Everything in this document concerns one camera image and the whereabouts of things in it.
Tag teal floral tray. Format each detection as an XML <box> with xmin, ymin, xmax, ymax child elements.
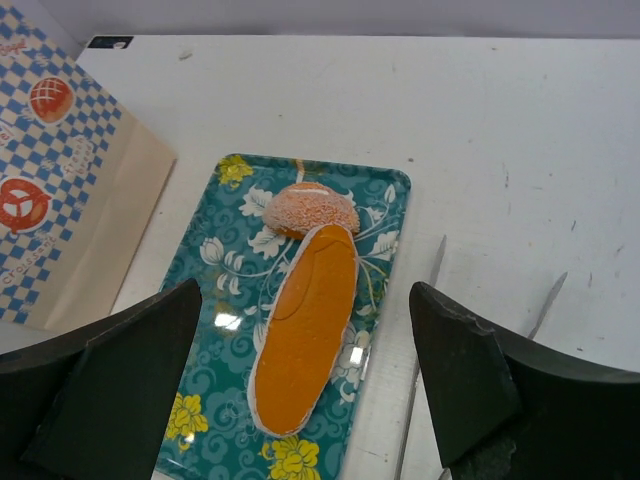
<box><xmin>156</xmin><ymin>153</ymin><xmax>411</xmax><ymax>479</ymax></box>

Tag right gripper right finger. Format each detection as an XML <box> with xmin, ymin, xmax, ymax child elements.
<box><xmin>409</xmin><ymin>282</ymin><xmax>639</xmax><ymax>479</ymax></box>

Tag pink round fake bread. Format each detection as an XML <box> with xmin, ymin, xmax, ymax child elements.
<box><xmin>262</xmin><ymin>182</ymin><xmax>360</xmax><ymax>239</ymax></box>

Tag blue checkered paper bag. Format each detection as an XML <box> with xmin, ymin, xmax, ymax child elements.
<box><xmin>1</xmin><ymin>2</ymin><xmax>177</xmax><ymax>332</ymax></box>

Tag white-edged fake bread slice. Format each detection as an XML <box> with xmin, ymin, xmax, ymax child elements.
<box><xmin>247</xmin><ymin>225</ymin><xmax>358</xmax><ymax>438</ymax></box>

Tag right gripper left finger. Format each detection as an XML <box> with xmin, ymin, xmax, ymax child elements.
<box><xmin>1</xmin><ymin>279</ymin><xmax>202</xmax><ymax>479</ymax></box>

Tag metal tongs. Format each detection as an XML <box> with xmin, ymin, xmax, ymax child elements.
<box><xmin>394</xmin><ymin>235</ymin><xmax>568</xmax><ymax>480</ymax></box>

